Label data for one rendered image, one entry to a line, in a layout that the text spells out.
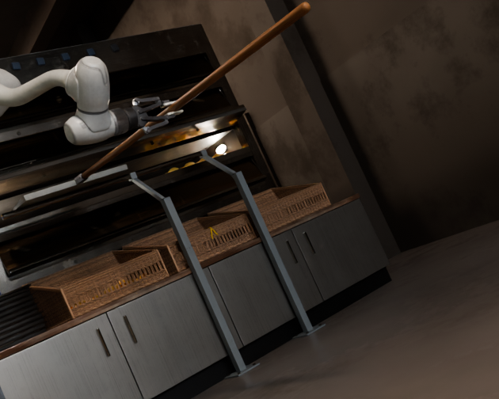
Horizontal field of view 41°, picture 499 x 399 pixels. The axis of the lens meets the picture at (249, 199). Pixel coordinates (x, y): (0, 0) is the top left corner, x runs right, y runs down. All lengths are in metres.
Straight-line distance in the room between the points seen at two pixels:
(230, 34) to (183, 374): 4.08
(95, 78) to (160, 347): 1.54
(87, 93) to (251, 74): 4.43
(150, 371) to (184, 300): 0.39
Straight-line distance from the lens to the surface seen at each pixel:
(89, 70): 2.20
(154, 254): 3.45
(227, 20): 6.70
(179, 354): 3.35
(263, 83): 6.44
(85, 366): 3.18
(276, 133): 6.45
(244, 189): 3.69
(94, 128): 2.27
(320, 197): 4.12
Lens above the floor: 0.53
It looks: 4 degrees up
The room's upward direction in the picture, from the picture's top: 25 degrees counter-clockwise
